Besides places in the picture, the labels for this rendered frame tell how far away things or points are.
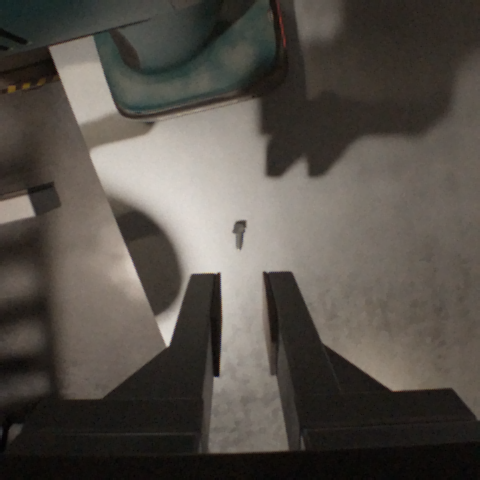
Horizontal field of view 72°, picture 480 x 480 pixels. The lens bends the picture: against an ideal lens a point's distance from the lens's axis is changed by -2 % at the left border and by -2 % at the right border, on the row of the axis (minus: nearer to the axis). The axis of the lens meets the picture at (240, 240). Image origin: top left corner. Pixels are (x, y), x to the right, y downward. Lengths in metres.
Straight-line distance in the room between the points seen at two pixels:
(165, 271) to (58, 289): 0.86
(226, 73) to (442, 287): 0.26
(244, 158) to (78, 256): 0.86
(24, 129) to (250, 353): 0.88
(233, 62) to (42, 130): 0.87
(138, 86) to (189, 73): 0.03
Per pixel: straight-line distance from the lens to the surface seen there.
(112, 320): 1.14
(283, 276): 0.15
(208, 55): 0.21
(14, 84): 0.71
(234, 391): 0.36
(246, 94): 0.23
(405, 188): 0.31
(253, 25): 0.22
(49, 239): 1.10
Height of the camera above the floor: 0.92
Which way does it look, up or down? 73 degrees down
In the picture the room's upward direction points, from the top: 177 degrees clockwise
